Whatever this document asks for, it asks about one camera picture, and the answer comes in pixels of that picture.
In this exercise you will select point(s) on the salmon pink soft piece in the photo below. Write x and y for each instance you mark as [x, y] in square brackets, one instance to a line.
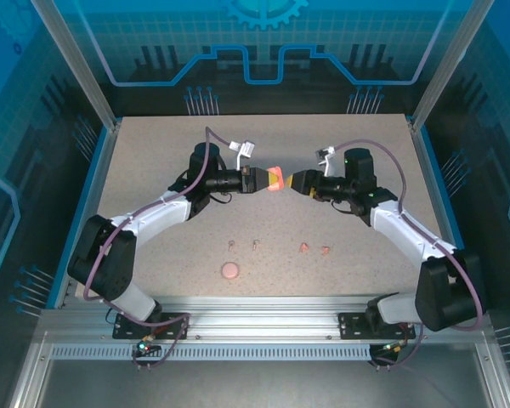
[281, 183]

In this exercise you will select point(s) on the grey metal frame tray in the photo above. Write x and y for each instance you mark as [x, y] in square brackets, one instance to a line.
[255, 387]

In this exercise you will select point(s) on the small screw left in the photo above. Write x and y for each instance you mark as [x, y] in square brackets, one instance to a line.
[230, 244]

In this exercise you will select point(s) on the small screw right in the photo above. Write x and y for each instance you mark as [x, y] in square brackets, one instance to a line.
[255, 244]

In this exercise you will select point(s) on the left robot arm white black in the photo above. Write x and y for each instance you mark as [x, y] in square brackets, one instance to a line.
[153, 217]

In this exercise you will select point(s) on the small screw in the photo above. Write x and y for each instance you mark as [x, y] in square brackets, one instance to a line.
[230, 244]
[255, 244]

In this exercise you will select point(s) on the pink earbud charging case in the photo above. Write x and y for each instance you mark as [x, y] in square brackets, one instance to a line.
[230, 271]

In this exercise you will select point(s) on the blue table side rail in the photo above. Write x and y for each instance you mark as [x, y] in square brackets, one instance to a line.
[94, 178]
[437, 178]

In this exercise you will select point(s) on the aluminium mounting rail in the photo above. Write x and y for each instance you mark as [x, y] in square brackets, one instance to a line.
[259, 319]

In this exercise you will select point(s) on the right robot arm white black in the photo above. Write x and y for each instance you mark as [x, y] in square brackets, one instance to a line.
[408, 231]

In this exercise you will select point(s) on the aluminium frame post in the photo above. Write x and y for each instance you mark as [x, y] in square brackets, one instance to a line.
[444, 72]
[85, 72]

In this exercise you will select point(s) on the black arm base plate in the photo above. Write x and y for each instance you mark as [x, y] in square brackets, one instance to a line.
[353, 325]
[127, 327]

